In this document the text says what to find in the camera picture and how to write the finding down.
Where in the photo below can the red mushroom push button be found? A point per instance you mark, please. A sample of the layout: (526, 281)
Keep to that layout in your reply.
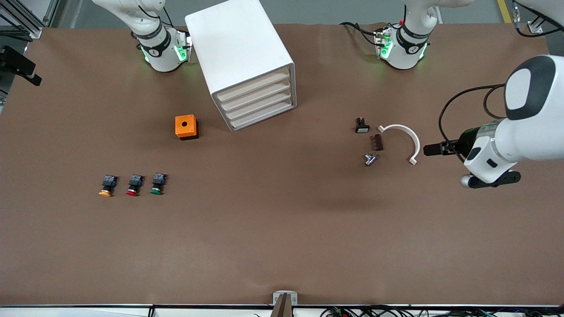
(135, 180)

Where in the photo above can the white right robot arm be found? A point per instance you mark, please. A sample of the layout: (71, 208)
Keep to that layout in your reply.
(161, 53)

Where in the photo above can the orange button enclosure box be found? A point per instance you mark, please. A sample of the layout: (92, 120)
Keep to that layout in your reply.
(179, 132)

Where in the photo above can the brown terminal block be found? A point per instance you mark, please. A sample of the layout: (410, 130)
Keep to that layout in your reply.
(377, 143)

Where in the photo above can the white curved plastic arc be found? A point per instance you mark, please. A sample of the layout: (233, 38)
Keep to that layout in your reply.
(398, 127)

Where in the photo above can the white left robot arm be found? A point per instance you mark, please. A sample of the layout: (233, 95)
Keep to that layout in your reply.
(528, 132)

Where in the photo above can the brown table mat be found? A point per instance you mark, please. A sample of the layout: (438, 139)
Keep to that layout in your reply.
(282, 220)

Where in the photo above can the black switch with white face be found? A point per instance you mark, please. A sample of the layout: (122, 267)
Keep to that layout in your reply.
(362, 128)

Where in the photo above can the aluminium frame profile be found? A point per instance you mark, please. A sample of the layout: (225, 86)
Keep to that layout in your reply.
(535, 27)
(35, 30)

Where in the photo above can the yellow mushroom push button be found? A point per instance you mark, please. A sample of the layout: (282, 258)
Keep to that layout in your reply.
(109, 181)

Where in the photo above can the green mushroom push button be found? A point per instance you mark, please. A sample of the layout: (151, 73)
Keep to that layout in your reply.
(157, 179)

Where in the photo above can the beige cabinet drawer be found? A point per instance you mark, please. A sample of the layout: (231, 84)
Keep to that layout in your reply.
(260, 115)
(255, 96)
(257, 106)
(253, 86)

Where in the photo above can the grey metal table bracket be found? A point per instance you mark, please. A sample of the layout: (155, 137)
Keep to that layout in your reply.
(276, 297)

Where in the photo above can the white drawer cabinet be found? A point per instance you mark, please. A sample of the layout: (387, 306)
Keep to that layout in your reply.
(238, 44)

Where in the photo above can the brown camera post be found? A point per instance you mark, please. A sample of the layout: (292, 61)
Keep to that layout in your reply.
(282, 308)

